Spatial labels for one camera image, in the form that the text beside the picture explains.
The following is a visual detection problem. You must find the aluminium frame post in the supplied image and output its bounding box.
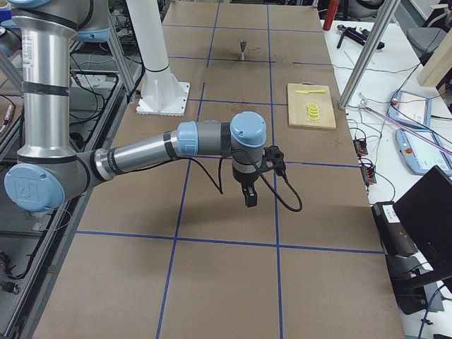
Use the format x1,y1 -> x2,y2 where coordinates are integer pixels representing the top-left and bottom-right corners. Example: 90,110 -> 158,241
338,0 -> 400,110

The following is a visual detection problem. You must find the yellow plastic knife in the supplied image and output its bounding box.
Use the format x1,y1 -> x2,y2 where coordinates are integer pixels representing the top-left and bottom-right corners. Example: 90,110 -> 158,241
294,89 -> 326,95

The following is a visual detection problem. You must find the black handled tool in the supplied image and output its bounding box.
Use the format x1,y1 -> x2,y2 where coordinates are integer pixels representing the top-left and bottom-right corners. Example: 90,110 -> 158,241
336,25 -> 371,49

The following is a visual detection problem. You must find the near teach pendant tablet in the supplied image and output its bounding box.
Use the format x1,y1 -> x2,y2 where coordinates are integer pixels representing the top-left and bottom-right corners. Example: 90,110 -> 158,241
395,129 -> 451,176

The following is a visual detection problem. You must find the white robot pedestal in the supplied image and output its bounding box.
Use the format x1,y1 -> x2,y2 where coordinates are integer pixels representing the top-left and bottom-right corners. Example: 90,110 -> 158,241
126,0 -> 190,117

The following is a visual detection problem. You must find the teach pendant tablet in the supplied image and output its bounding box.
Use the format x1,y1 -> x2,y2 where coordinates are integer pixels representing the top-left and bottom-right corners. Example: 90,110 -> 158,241
395,129 -> 451,176
390,90 -> 432,127

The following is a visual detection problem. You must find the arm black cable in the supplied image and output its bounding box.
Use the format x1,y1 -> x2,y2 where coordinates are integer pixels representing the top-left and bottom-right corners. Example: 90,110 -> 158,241
190,149 -> 304,213

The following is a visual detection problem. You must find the far teach pendant tablet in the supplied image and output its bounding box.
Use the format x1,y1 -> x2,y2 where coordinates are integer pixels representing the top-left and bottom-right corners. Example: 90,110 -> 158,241
390,90 -> 432,127

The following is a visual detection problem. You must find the bamboo cutting board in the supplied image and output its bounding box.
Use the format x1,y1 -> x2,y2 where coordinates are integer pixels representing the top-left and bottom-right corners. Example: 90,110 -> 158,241
287,83 -> 336,130

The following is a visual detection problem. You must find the black computer monitor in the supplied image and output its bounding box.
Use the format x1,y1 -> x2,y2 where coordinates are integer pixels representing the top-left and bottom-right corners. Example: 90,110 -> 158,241
393,165 -> 451,263

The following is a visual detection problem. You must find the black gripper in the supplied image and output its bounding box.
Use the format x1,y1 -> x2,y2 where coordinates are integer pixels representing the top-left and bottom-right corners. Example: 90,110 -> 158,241
232,167 -> 258,208

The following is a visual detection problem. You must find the red cylinder bottle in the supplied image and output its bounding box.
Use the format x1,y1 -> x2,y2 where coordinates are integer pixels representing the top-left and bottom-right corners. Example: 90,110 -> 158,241
323,0 -> 340,31

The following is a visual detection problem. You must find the black box with label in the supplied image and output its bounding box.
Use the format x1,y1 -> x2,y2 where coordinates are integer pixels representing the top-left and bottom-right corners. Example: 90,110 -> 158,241
371,201 -> 417,258

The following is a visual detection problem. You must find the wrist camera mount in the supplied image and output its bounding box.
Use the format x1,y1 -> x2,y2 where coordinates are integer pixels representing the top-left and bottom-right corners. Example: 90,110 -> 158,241
260,145 -> 287,178

